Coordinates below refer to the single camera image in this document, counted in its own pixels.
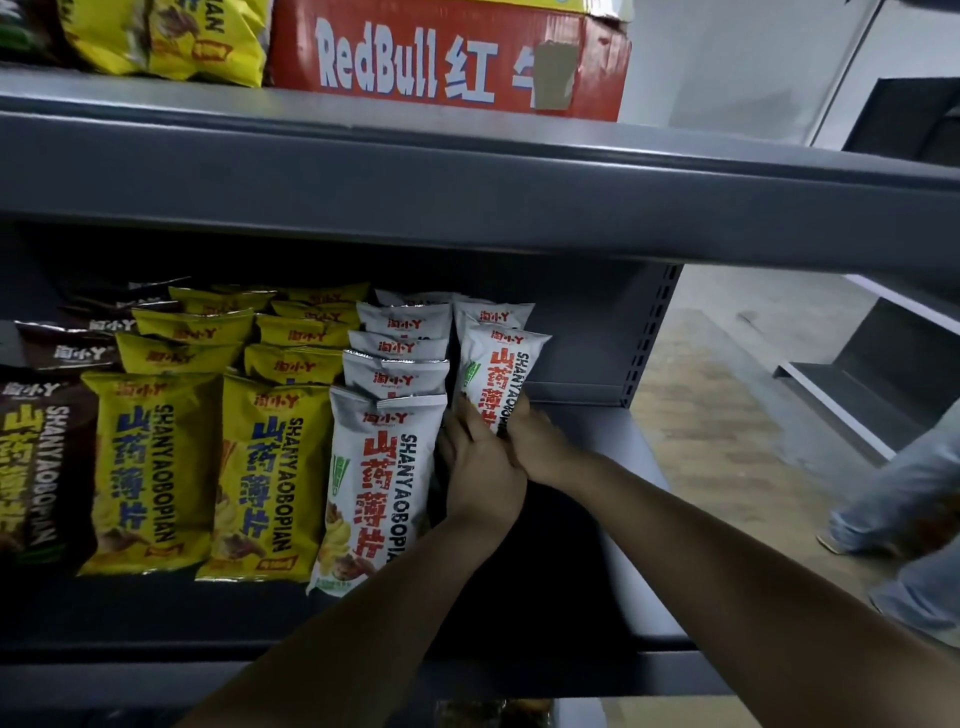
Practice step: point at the person's left forearm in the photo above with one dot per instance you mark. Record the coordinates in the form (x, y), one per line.
(337, 652)

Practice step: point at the white snack packet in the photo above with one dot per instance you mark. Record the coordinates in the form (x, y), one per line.
(405, 321)
(375, 495)
(396, 346)
(491, 315)
(499, 375)
(394, 377)
(412, 298)

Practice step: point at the person's right forearm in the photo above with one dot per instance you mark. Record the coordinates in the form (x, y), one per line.
(750, 600)

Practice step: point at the dark grey metal shelf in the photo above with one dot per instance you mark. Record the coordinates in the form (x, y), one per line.
(480, 195)

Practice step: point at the red carton with white lettering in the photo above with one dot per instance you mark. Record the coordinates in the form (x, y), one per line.
(450, 67)

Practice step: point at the person's right hand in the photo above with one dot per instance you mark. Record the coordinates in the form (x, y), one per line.
(551, 454)

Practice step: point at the person's left hand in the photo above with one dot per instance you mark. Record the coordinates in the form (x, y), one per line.
(484, 480)

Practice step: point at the black wall shelving unit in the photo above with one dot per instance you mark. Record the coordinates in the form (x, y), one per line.
(885, 375)

